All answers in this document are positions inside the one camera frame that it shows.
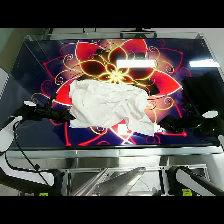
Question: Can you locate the white garment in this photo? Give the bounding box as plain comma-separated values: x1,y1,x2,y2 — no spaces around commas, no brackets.
68,79,156,137

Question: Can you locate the black garment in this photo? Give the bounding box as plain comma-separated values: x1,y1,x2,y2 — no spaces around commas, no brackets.
182,71,224,118

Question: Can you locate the silver frame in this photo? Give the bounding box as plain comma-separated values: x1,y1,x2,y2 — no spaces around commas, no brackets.
0,145,224,197

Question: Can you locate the black cable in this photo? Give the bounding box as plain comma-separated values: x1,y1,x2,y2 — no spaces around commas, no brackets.
12,120,51,188

